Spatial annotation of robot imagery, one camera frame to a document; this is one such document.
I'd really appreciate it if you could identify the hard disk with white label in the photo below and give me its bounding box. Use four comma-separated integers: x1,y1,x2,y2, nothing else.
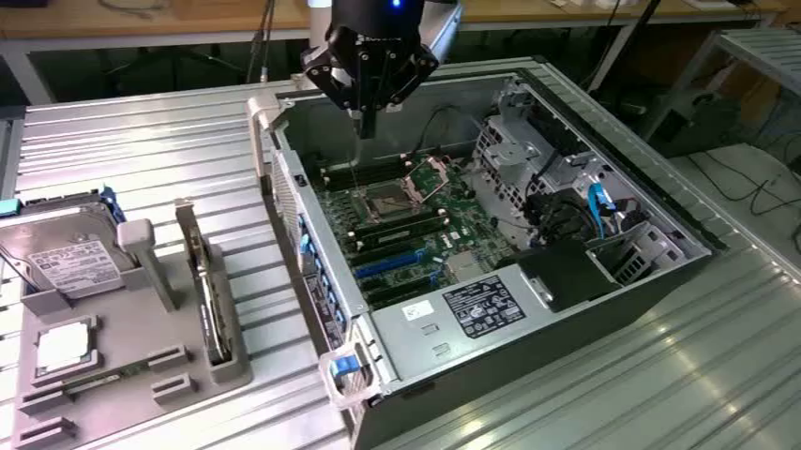
0,189,126,301

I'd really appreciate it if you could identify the black box device on floor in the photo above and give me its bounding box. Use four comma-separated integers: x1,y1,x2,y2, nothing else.
650,91,743,158

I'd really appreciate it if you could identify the silver CPU chip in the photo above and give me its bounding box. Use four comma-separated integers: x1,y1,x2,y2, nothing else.
33,322,94,372

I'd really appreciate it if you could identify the grey plastic parts rack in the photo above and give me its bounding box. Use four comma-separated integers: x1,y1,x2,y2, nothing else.
10,217,254,450

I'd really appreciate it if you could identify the black expansion slot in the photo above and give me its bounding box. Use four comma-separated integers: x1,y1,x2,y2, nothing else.
365,276,433,302

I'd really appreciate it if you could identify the thin grey dangling cable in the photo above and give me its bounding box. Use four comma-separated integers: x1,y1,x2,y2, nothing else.
246,0,277,83

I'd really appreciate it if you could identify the wooden desk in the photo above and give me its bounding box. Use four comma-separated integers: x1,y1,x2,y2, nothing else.
0,0,783,41

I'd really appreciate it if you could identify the low-profile graphics card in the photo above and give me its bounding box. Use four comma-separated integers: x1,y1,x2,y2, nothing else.
170,198,236,369

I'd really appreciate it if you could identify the silver chipset heatsink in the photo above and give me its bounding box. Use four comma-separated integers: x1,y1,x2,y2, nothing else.
444,252,492,278

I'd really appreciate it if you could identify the green RAM stick on rack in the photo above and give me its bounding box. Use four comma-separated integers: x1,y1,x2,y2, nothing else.
58,360,150,393

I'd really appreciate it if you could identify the white side table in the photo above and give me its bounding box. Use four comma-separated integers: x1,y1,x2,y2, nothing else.
666,144,801,245

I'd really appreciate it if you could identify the open black PC case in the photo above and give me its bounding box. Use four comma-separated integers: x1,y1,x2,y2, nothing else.
245,54,731,450

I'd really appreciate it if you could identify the grey aluminium profile frame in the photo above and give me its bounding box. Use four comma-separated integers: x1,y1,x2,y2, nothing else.
0,105,27,198

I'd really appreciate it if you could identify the blue SATA wire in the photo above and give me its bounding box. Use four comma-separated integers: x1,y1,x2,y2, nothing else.
587,180,611,240

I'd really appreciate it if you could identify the silver metal disk bay cage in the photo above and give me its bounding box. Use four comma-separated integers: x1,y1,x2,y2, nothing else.
471,77,602,207

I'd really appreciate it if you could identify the black cable on white table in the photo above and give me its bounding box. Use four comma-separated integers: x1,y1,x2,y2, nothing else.
687,149,801,212

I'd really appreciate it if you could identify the open metal socket cover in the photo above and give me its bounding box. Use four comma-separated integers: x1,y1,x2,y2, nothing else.
403,157,455,193

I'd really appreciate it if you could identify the CPU socket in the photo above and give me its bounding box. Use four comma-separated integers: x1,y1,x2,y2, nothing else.
355,180,417,221

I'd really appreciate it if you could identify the grey metal shelf frame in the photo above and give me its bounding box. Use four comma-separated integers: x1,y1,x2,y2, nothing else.
650,27,801,142

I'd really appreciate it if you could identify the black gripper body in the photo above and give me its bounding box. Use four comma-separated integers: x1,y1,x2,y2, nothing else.
325,0,425,53

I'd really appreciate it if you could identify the grey power supply unit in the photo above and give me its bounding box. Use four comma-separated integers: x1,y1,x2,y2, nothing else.
369,262,555,383

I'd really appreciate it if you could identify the blue expansion slot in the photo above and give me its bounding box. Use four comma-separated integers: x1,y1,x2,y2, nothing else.
353,252,419,278

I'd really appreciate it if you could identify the black plastic shroud box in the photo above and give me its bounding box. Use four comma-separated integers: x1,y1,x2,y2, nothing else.
515,238,624,315

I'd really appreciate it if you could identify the green motherboard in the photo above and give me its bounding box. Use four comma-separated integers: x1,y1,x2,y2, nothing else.
310,154,532,313

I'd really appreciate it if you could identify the black looped wire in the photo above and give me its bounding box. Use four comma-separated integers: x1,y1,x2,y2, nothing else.
419,105,487,152

